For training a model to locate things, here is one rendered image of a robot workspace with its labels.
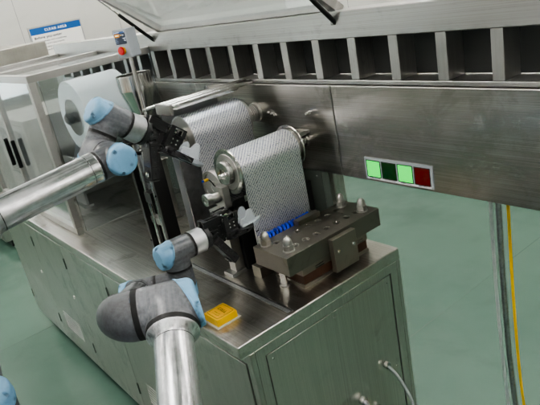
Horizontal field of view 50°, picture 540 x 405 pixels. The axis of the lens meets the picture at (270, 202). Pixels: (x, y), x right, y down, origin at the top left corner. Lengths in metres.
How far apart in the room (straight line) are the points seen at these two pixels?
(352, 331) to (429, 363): 1.07
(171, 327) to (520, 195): 0.89
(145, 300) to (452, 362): 1.88
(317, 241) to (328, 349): 0.33
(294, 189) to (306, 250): 0.27
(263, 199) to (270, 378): 0.54
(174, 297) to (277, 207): 0.69
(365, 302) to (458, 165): 0.54
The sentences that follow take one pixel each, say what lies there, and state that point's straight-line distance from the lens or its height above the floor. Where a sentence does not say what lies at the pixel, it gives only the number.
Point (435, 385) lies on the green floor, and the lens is 2.78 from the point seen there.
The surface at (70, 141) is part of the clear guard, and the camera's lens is 2.61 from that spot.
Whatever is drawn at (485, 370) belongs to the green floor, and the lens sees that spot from 2.86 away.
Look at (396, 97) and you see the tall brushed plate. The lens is 1.68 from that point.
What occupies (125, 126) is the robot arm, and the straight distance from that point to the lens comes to 1.57.
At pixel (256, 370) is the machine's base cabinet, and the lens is 1.65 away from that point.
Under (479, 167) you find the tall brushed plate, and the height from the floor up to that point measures 1.23.
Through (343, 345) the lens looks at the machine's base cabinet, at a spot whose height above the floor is 0.69.
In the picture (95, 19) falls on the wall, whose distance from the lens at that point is 7.58.
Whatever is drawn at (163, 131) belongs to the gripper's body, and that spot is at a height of 1.44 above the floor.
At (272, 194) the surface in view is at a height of 1.14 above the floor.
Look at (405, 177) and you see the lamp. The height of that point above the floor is 1.17.
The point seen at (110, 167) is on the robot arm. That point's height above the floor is 1.44.
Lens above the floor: 1.77
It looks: 21 degrees down
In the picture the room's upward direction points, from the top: 11 degrees counter-clockwise
